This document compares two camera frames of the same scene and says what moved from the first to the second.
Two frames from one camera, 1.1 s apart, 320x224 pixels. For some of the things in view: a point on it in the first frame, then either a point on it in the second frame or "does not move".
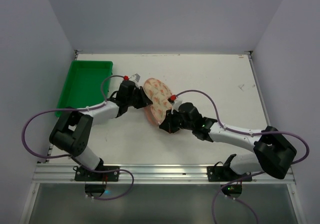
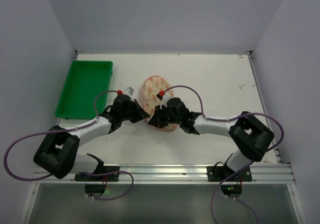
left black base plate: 82,174 does not move
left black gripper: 139,97 -> 135,110
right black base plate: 225,174 does not move
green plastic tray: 82,88 does not move
